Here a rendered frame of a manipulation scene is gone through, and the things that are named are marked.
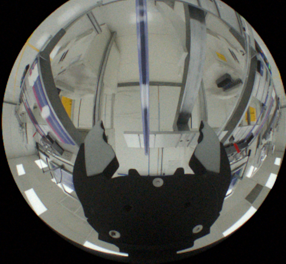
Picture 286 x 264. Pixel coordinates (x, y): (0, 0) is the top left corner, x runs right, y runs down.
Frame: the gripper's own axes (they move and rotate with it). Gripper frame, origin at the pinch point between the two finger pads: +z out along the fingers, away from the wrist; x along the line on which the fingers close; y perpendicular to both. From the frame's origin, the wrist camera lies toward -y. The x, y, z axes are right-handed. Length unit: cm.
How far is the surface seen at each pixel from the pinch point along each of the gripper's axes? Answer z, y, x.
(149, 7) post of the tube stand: 61, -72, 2
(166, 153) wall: 119, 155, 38
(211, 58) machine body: 39, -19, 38
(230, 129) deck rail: 13.7, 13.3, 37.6
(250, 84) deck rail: 8.5, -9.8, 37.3
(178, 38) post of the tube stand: 12.2, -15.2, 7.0
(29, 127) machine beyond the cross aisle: 52, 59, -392
